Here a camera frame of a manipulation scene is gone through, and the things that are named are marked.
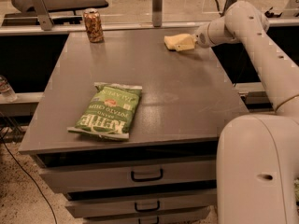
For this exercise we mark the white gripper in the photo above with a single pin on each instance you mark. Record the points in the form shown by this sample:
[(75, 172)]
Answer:
[(201, 38)]

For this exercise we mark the yellow sponge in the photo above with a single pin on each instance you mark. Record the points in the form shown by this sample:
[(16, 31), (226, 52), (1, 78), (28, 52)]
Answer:
[(171, 41)]

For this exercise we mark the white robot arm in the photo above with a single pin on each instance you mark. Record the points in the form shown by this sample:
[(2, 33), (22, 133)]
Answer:
[(258, 153)]

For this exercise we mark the green jalapeno chip bag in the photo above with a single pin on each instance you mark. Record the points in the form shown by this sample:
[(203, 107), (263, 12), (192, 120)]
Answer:
[(110, 112)]

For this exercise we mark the patterned drink can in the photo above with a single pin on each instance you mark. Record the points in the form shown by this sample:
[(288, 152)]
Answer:
[(93, 25)]

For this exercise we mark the black bench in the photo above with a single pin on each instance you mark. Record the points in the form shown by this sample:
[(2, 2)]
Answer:
[(26, 14)]

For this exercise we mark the grey drawer cabinet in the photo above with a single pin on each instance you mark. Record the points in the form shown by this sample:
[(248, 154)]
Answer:
[(132, 57)]

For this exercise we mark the clear plastic water bottle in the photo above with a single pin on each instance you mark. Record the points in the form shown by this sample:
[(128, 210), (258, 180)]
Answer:
[(6, 90)]

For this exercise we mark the middle metal bracket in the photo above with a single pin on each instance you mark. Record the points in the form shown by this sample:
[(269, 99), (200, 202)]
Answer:
[(157, 7)]

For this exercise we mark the left metal bracket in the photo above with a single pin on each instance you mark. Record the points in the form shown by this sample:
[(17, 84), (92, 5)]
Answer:
[(43, 16)]

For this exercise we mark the bottom drawer with black handle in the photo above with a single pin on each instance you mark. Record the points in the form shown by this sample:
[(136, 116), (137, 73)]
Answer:
[(185, 215)]

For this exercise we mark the drawer with black handle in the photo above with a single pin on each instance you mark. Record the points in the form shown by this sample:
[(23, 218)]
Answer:
[(134, 206), (90, 178), (185, 215)]

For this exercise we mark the top drawer with black handle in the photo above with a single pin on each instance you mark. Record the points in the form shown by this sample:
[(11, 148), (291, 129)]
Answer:
[(90, 178)]

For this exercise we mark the middle drawer with black handle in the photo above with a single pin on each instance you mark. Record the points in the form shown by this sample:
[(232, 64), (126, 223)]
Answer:
[(134, 206)]

